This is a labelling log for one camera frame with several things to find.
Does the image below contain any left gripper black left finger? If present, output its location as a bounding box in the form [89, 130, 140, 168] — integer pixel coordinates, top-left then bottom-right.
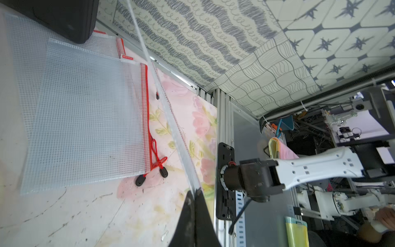
[168, 191, 195, 247]

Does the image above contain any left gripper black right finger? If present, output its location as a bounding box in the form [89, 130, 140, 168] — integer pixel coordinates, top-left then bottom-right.
[194, 189, 221, 247]

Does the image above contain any clear mesh document bag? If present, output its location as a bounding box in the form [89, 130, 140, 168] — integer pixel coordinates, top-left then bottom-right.
[126, 1, 201, 196]
[4, 13, 125, 137]
[21, 44, 153, 195]

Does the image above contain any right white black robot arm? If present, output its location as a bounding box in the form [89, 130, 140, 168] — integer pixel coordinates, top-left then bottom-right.
[219, 145, 395, 203]

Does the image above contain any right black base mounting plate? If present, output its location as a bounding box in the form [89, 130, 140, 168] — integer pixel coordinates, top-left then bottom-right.
[216, 142, 236, 221]

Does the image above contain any aluminium mounting rail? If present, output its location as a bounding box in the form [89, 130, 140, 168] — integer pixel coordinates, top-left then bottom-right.
[199, 89, 246, 247]

